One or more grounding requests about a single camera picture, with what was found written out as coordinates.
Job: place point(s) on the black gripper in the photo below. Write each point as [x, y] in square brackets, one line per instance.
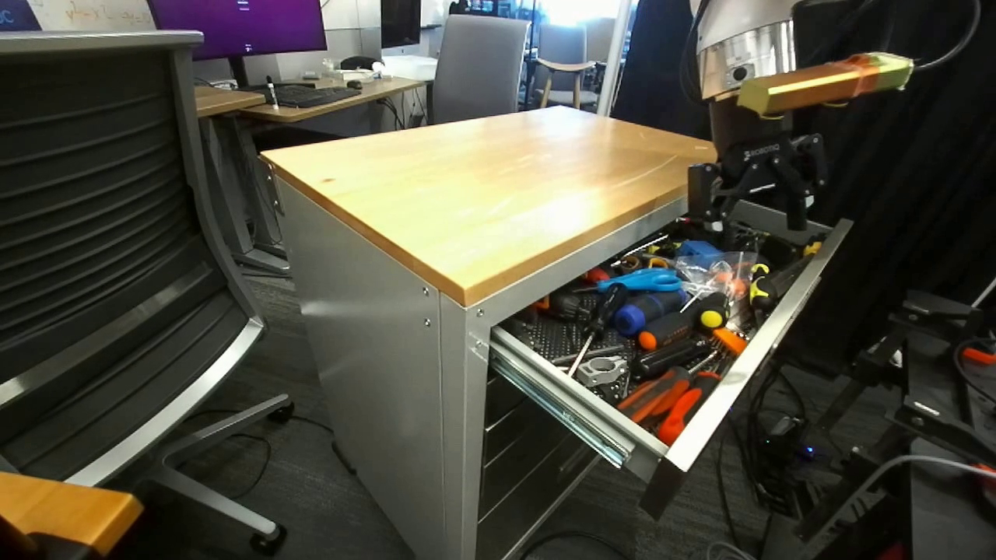
[756, 144]

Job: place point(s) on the grey steel cabinet drawer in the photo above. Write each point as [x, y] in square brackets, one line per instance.
[759, 346]

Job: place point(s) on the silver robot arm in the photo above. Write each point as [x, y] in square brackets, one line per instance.
[741, 41]

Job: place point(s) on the black screwdriver orange end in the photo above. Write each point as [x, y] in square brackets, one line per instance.
[664, 331]

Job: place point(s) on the long shaft black screwdriver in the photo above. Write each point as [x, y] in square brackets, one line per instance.
[605, 311]

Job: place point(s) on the small yellow tool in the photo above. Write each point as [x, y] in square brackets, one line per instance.
[814, 247]

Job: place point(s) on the blue plastic tool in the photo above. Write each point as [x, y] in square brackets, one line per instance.
[699, 252]

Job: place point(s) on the yellow black tool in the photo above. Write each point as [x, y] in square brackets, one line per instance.
[762, 284]

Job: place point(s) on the clear bag of bits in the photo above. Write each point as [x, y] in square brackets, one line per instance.
[717, 276]

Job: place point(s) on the black curtain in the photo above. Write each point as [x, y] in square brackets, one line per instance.
[934, 206]

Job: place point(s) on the metal sockets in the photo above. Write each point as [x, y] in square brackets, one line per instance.
[609, 372]

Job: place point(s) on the chair with wooden arms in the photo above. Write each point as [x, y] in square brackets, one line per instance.
[566, 72]

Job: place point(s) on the grey steel cabinet wood top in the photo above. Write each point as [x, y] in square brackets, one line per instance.
[486, 196]

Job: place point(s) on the grey padded office chair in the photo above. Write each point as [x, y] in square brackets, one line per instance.
[481, 66]

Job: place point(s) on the long wooden desk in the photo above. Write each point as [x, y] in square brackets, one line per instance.
[393, 87]

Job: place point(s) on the small black monitor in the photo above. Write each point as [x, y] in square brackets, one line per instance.
[400, 18]

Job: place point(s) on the black keyboard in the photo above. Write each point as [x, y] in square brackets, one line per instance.
[317, 94]

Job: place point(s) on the purple screen monitor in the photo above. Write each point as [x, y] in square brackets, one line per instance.
[238, 27]

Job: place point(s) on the dark mesh office chair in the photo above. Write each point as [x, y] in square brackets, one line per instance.
[96, 206]

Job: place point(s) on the wooden table black legs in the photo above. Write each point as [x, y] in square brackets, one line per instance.
[63, 508]

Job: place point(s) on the gold taped wrist camera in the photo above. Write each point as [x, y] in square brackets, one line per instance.
[827, 83]

